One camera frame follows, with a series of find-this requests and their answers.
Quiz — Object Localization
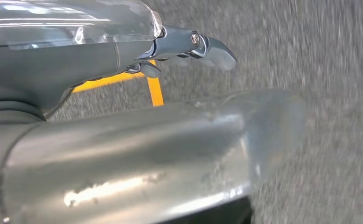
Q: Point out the yellow floor tape square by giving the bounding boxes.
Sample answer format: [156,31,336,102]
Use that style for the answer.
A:
[71,59,165,107]

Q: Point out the silver robot body shell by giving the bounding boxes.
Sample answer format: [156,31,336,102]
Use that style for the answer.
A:
[0,90,307,224]

